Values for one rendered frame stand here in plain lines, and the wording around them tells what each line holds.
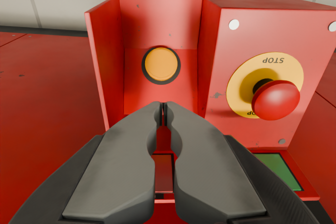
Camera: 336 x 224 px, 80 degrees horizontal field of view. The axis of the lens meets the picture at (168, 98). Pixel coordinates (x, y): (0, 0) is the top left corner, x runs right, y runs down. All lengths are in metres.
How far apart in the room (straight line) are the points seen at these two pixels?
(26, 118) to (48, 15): 0.68
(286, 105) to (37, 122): 0.40
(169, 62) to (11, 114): 0.35
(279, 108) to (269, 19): 0.07
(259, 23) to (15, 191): 0.34
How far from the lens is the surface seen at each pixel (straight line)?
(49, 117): 0.45
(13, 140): 0.43
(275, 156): 0.27
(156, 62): 0.24
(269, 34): 0.19
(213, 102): 0.21
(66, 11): 1.04
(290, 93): 0.19
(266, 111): 0.19
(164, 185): 0.21
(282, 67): 0.21
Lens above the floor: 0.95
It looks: 58 degrees down
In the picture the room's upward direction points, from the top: 177 degrees clockwise
